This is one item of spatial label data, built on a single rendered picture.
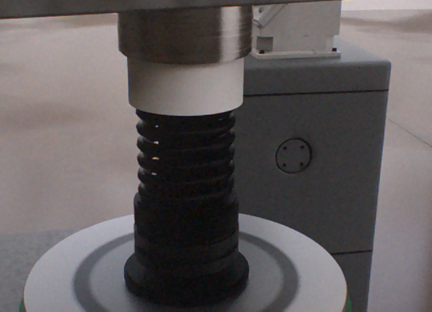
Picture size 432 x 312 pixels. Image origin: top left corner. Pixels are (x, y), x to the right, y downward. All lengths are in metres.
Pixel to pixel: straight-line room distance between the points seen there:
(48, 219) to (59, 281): 2.22
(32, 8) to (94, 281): 0.20
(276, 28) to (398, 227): 1.47
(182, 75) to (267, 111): 0.94
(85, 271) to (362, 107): 0.98
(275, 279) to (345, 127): 0.94
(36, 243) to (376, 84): 0.89
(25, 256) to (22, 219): 2.08
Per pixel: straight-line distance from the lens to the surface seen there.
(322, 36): 1.36
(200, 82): 0.36
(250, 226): 0.51
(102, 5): 0.32
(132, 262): 0.45
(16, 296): 0.55
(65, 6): 0.32
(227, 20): 0.36
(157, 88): 0.37
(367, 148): 1.39
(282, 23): 1.33
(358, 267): 1.50
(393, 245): 2.50
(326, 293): 0.43
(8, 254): 0.62
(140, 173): 0.41
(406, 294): 2.21
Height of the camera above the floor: 1.10
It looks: 19 degrees down
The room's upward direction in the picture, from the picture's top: 1 degrees clockwise
